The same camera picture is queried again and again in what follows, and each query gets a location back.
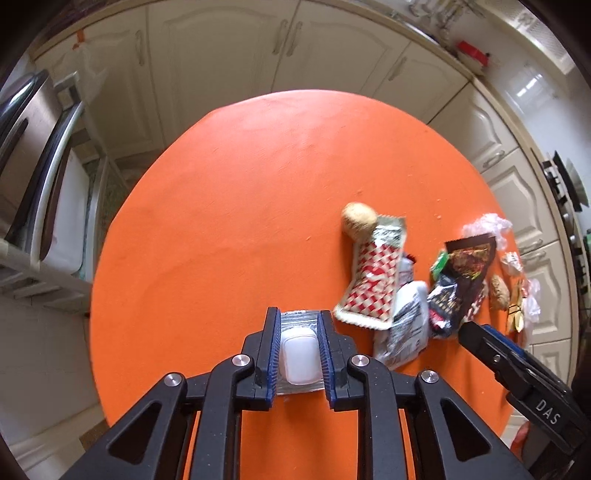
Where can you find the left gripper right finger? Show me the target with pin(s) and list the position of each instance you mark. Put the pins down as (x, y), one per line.
(409, 426)

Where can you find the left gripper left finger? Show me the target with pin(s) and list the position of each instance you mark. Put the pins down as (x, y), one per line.
(190, 427)

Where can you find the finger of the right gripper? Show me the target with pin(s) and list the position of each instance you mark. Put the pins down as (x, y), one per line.
(497, 348)
(532, 389)

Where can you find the white grey printed wrapper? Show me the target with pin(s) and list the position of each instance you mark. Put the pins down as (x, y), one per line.
(410, 332)

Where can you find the white pill blister pack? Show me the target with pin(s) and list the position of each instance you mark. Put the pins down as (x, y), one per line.
(300, 362)

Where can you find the cream kitchen cabinets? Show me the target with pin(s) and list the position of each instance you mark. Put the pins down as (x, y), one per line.
(149, 70)

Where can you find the brown cookie piece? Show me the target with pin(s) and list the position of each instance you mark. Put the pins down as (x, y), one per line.
(499, 294)

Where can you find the black snack wrapper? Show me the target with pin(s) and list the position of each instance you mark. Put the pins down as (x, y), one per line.
(460, 282)

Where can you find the red white checkered wrapper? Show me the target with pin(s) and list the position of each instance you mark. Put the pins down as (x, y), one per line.
(369, 300)

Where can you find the crumpled white plastic wrap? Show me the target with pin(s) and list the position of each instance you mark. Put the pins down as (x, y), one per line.
(490, 223)

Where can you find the round brown cookie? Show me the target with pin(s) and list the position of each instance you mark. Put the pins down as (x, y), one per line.
(358, 221)

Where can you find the red white container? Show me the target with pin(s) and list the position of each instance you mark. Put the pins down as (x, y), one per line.
(472, 57)

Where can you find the stainless steel appliance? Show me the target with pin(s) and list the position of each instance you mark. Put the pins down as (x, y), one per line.
(44, 187)

